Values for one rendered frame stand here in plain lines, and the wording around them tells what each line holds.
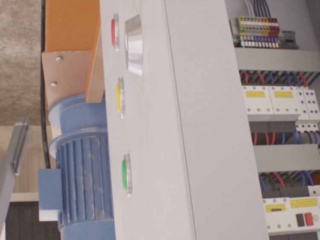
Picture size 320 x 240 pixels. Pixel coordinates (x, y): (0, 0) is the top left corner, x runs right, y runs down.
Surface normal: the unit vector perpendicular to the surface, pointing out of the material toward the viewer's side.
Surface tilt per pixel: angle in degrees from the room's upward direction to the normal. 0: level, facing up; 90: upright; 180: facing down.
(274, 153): 90
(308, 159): 90
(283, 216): 90
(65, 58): 0
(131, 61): 35
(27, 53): 0
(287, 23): 90
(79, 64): 0
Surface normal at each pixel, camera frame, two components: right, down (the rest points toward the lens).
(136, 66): -0.33, 0.74
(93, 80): 0.11, 0.91
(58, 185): 0.21, -0.42
